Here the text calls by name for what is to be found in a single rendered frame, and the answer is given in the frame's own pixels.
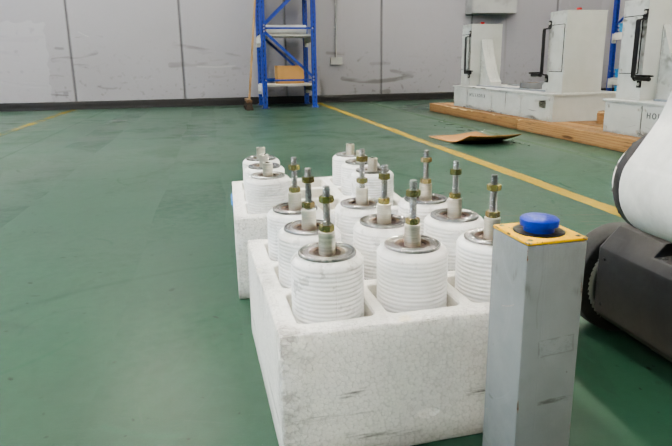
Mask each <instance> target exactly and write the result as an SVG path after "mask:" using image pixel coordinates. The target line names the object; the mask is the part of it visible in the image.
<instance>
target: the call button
mask: <svg viewBox="0 0 672 446"><path fill-rule="evenodd" d="M559 221H560V220H559V218H557V217H556V216H554V215H551V214H547V213H537V212H532V213H525V214H523V215H521V216H520V222H519V223H520V224H521V225H522V226H523V230H524V231H526V232H529V233H533V234H551V233H554V232H555V228H558V227H559Z"/></svg>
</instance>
